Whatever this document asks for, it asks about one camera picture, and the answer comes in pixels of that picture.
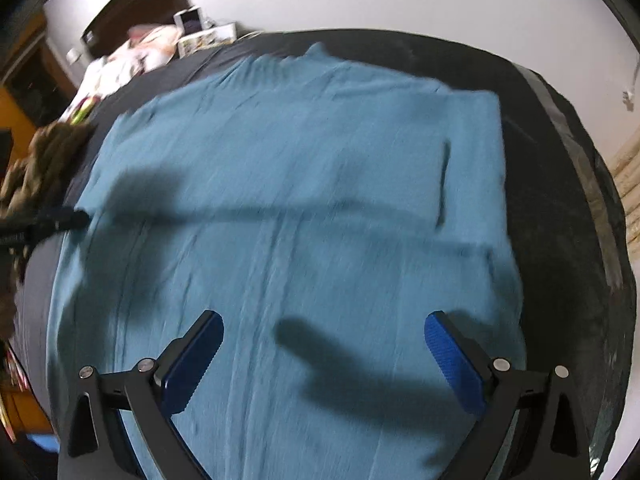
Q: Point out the white wall socket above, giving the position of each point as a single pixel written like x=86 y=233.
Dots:
x=74 y=55

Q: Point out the white printed box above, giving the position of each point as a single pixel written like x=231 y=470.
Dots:
x=205 y=37

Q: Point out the beige curtain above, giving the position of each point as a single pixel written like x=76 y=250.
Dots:
x=629 y=175

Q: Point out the dark wooden headboard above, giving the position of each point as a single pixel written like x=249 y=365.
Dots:
x=135 y=5

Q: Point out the pile of pink white clothes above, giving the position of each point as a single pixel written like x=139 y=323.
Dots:
x=145 y=45

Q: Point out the dark grey bed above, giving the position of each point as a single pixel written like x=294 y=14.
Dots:
x=550 y=210

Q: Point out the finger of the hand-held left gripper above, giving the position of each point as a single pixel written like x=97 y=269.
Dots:
x=55 y=221

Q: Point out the person's left forearm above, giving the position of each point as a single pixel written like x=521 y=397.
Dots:
x=45 y=160

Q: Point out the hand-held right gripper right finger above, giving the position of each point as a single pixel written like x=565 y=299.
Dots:
x=455 y=365

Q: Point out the white device with dark screen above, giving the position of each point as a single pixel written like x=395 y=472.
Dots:
x=190 y=17

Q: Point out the orange wooden cabinet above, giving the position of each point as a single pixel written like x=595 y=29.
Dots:
x=20 y=100

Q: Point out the green yellow packet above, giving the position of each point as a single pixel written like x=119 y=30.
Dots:
x=82 y=108

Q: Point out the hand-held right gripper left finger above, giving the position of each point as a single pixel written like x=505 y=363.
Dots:
x=192 y=360

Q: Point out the light blue towel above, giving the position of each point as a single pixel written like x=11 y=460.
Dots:
x=300 y=160

